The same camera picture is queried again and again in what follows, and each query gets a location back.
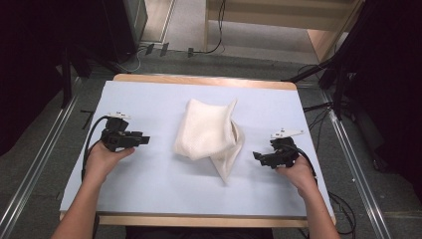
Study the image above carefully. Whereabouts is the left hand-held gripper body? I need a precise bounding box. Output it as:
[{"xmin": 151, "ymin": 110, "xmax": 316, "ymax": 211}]
[{"xmin": 100, "ymin": 112, "xmax": 144, "ymax": 153}]

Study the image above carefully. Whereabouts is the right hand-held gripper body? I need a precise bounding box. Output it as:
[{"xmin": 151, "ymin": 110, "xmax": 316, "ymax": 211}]
[{"xmin": 269, "ymin": 127, "xmax": 306, "ymax": 169}]

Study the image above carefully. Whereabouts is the white mesh laundry bag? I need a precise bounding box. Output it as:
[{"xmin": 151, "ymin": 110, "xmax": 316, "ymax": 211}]
[{"xmin": 173, "ymin": 98, "xmax": 246, "ymax": 184}]

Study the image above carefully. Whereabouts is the person's left hand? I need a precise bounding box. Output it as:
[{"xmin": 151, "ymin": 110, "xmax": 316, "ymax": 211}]
[{"xmin": 83, "ymin": 140, "xmax": 136, "ymax": 183}]

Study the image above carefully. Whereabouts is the person's right hand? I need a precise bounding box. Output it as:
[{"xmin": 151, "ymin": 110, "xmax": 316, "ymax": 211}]
[{"xmin": 275, "ymin": 154, "xmax": 318, "ymax": 197}]

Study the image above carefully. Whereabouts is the black metal stand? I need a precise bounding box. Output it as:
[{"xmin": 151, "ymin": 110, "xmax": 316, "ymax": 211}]
[
  {"xmin": 60, "ymin": 46, "xmax": 98, "ymax": 110},
  {"xmin": 282, "ymin": 56, "xmax": 352, "ymax": 121}
]

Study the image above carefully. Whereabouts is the wooden table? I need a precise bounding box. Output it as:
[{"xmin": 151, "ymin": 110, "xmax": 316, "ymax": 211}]
[{"xmin": 59, "ymin": 73, "xmax": 336, "ymax": 229}]

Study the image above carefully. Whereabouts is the person's dark clothing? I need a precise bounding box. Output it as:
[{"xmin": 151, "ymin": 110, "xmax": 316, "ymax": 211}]
[{"xmin": 124, "ymin": 226, "xmax": 275, "ymax": 239}]

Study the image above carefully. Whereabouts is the black cabinet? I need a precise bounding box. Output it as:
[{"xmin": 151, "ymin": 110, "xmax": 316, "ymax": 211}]
[{"xmin": 101, "ymin": 0, "xmax": 149, "ymax": 65}]

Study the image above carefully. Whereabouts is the light wooden shelf unit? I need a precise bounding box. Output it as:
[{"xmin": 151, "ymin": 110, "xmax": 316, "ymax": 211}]
[{"xmin": 203, "ymin": 0, "xmax": 366, "ymax": 64}]

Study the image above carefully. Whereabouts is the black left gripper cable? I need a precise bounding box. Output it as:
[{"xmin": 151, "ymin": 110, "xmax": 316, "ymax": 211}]
[{"xmin": 81, "ymin": 115, "xmax": 110, "ymax": 183}]

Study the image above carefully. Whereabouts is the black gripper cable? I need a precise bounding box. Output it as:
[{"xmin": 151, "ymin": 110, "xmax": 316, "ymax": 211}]
[
  {"xmin": 288, "ymin": 142, "xmax": 357, "ymax": 237},
  {"xmin": 81, "ymin": 115, "xmax": 110, "ymax": 183}
]

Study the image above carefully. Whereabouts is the white floor cable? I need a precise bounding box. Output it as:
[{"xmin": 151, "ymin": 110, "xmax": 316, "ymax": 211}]
[{"xmin": 117, "ymin": 46, "xmax": 148, "ymax": 74}]

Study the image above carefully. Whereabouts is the metal floor rail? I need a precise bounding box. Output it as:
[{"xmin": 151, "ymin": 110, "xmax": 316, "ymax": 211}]
[
  {"xmin": 0, "ymin": 77, "xmax": 83, "ymax": 239},
  {"xmin": 318, "ymin": 89, "xmax": 394, "ymax": 239}
]

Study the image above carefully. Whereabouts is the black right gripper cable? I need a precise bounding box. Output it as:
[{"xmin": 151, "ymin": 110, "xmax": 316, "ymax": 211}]
[{"xmin": 288, "ymin": 142, "xmax": 357, "ymax": 237}]

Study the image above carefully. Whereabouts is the black hanging cable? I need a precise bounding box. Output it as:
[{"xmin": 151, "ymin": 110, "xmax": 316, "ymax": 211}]
[{"xmin": 193, "ymin": 0, "xmax": 227, "ymax": 55}]

